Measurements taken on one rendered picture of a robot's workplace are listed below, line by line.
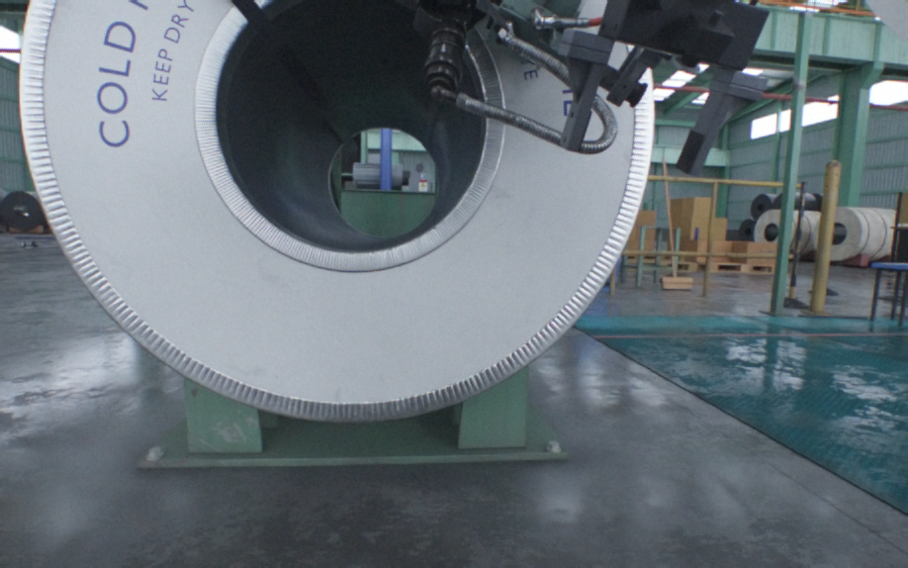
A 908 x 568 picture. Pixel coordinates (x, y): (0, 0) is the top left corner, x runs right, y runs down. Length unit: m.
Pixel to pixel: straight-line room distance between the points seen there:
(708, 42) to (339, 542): 0.91
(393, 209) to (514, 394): 2.39
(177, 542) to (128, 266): 0.51
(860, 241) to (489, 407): 11.94
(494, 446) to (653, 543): 0.43
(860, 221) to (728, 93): 12.34
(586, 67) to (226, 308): 0.76
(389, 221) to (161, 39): 2.53
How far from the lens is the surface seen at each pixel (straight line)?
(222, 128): 1.00
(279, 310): 0.95
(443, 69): 0.74
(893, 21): 1.20
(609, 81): 0.82
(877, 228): 13.10
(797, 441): 1.67
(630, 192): 1.01
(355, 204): 3.41
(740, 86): 0.54
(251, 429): 1.25
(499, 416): 1.21
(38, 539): 1.19
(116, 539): 1.12
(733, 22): 0.51
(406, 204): 3.39
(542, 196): 0.94
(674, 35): 0.48
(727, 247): 8.93
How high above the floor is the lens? 0.58
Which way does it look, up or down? 7 degrees down
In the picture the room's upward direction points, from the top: 2 degrees clockwise
